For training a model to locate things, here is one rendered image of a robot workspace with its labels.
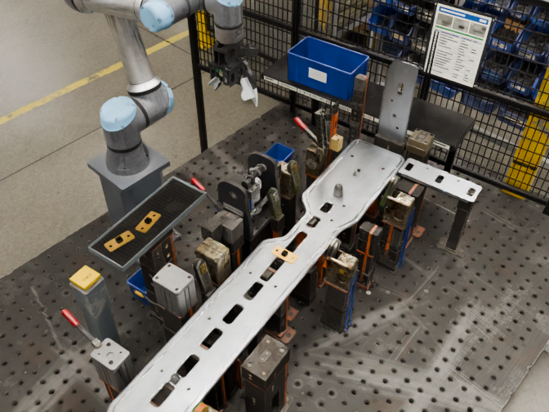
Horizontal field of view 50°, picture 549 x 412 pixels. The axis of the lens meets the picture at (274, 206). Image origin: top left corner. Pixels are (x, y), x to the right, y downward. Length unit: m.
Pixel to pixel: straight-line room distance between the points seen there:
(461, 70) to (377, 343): 1.09
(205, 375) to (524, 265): 1.34
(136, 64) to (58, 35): 3.39
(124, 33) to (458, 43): 1.22
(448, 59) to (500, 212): 0.67
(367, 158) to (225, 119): 2.00
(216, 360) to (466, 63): 1.46
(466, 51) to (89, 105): 2.81
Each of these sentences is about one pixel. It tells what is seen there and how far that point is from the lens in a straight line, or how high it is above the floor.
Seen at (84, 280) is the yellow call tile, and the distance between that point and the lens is 1.71.
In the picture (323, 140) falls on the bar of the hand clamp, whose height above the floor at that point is 1.09.
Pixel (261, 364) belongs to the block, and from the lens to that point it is 1.64.
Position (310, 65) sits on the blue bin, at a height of 1.13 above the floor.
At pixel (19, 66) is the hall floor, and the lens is 5.05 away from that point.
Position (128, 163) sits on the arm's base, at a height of 1.15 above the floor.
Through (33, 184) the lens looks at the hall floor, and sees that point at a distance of 3.88.
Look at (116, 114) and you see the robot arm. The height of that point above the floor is 1.32.
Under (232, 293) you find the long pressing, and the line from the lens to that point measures 1.81.
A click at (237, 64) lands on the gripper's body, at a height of 1.58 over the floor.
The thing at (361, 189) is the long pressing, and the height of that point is 1.00.
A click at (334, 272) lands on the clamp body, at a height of 0.99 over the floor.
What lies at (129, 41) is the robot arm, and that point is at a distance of 1.98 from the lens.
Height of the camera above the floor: 2.44
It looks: 45 degrees down
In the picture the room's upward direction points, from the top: 1 degrees clockwise
